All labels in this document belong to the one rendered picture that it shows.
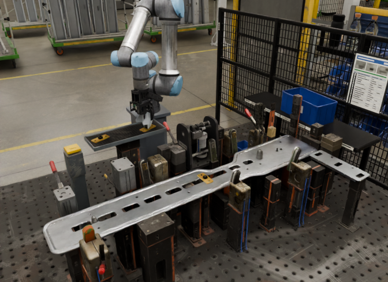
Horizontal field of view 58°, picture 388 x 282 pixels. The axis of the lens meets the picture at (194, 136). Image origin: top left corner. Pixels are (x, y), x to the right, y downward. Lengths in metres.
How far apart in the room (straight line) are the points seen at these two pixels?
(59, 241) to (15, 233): 0.62
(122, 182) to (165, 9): 0.91
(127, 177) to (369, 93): 1.38
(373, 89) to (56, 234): 1.71
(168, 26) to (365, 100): 1.16
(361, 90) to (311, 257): 0.97
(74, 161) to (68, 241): 0.40
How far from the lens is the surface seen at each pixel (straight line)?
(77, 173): 1.68
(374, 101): 2.16
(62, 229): 1.46
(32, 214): 2.10
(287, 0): 3.93
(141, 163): 1.59
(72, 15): 8.36
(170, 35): 1.95
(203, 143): 1.81
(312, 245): 1.83
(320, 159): 1.91
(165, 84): 1.97
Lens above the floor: 1.92
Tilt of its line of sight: 27 degrees down
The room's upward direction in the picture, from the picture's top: straight up
